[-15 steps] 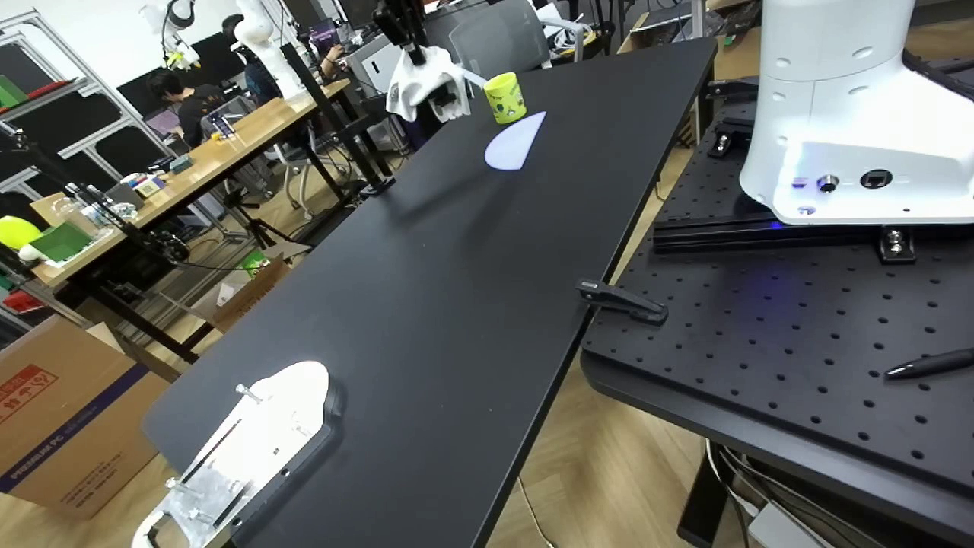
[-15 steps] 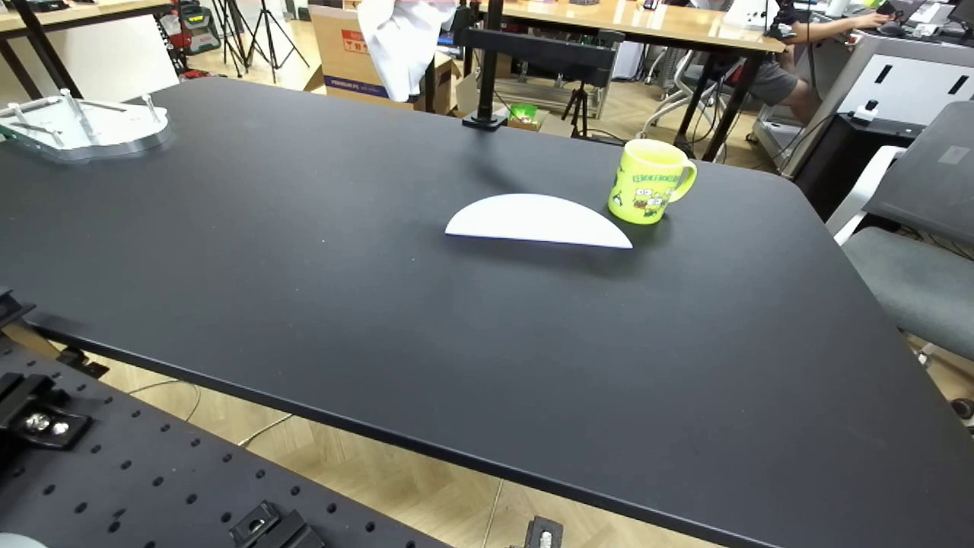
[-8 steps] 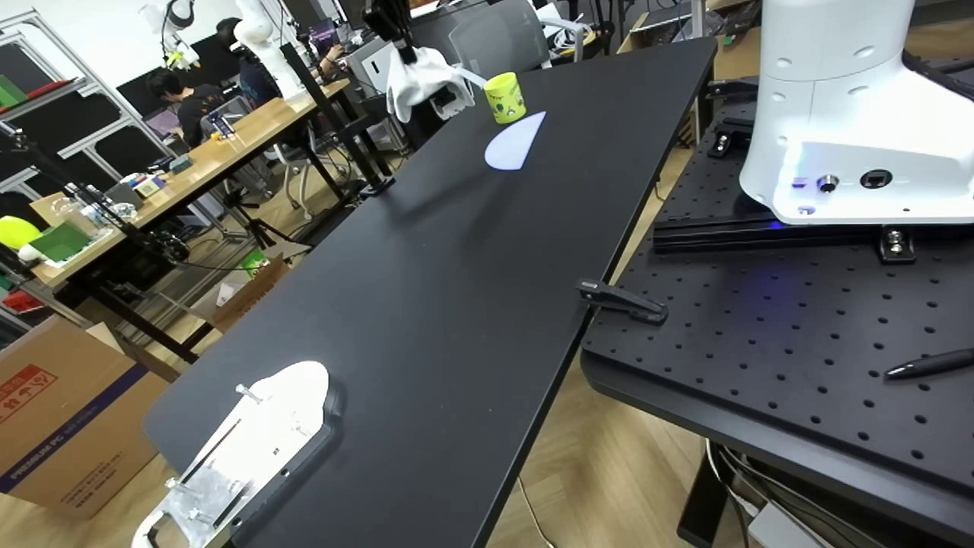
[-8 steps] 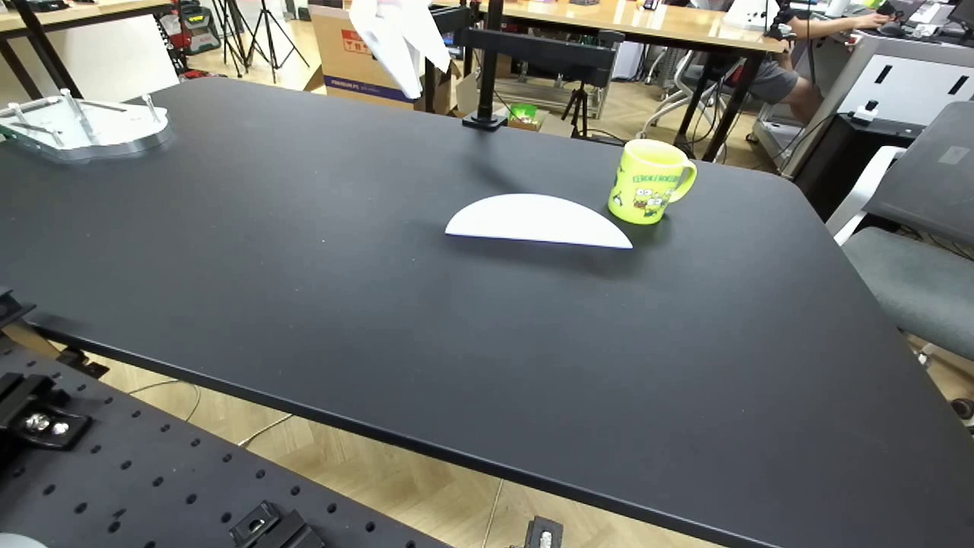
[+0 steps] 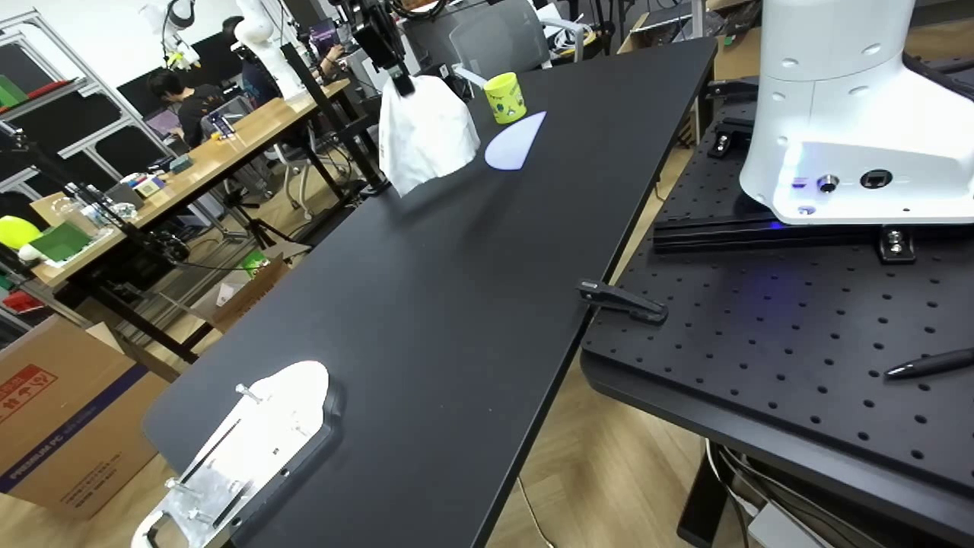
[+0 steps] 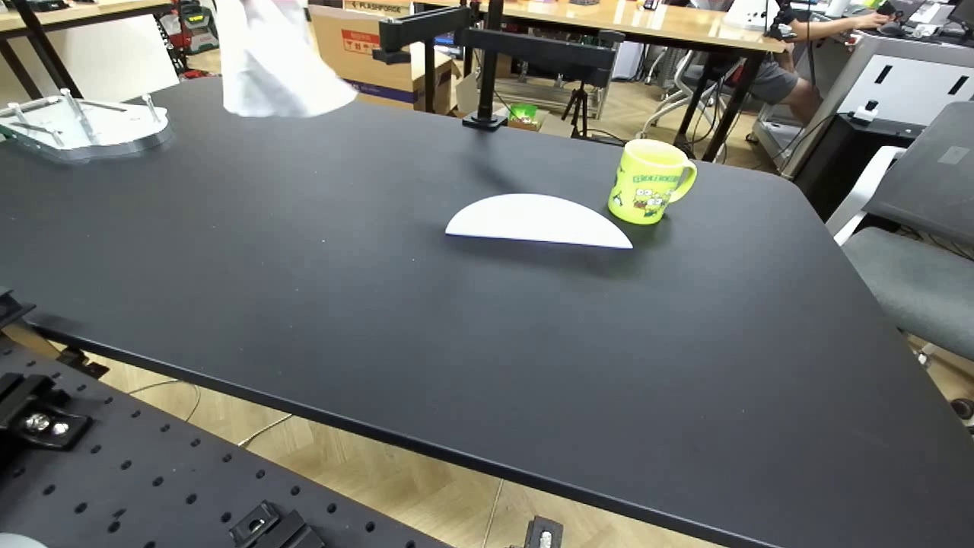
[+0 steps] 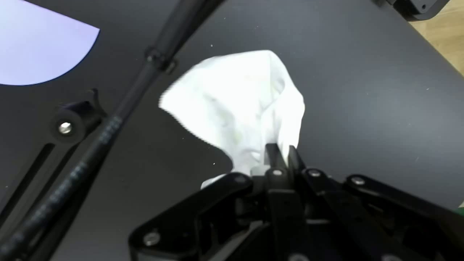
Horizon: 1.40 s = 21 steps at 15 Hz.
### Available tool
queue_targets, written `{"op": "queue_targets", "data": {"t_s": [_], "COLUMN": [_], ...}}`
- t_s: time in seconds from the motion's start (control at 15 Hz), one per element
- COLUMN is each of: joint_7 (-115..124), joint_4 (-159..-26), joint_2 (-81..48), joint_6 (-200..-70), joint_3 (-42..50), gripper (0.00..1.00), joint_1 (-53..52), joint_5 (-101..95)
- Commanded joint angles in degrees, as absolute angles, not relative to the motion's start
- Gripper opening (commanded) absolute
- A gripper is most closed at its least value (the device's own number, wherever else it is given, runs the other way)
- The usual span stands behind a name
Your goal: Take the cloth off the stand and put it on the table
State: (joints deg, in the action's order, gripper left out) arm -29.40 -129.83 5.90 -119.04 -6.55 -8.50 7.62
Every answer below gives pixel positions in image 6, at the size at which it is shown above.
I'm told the white cloth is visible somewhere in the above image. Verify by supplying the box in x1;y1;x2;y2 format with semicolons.
212;0;361;120

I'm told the white half-round plate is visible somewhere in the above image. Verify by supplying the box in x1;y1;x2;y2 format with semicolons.
442;192;636;251

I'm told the yellow-green printed mug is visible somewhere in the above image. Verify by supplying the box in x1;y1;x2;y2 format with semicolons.
605;135;702;228

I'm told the small black tripod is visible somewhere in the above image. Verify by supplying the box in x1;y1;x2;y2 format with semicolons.
560;78;602;142

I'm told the cardboard box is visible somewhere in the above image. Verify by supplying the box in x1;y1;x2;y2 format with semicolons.
305;3;463;111

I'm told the long wooden table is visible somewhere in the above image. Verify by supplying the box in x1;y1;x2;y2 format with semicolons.
414;0;798;59

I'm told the seated person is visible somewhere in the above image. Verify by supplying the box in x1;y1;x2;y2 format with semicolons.
744;7;899;127

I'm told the black perforated breadboard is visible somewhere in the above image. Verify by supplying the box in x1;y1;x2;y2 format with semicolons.
0;330;450;548

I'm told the white board panel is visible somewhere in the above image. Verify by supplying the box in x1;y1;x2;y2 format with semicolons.
46;11;183;107

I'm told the grey office chair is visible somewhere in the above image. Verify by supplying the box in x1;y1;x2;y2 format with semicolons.
838;98;974;359

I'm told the grey cabinet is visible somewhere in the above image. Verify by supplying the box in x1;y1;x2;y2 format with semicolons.
779;31;974;210

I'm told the black clamp with silver bolts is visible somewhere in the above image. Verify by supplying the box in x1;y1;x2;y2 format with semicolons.
0;368;96;450

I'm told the wooden desk with black legs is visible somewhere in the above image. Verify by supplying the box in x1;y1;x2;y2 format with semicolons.
0;0;176;102

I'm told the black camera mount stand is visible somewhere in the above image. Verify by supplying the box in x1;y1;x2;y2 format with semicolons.
374;0;622;133

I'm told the silver bolt mount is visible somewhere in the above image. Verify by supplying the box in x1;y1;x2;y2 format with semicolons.
520;512;569;548

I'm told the small black bracket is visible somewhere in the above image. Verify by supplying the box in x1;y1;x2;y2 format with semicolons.
226;499;336;548

